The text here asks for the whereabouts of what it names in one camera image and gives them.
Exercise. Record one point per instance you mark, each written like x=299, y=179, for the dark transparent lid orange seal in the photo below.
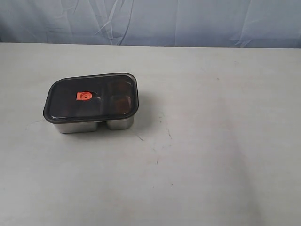
x=91, y=99

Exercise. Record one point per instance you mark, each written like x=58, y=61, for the stainless steel lunch box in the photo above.
x=94, y=124

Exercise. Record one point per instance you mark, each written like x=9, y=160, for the yellow toy cheese wedge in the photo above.
x=123, y=99

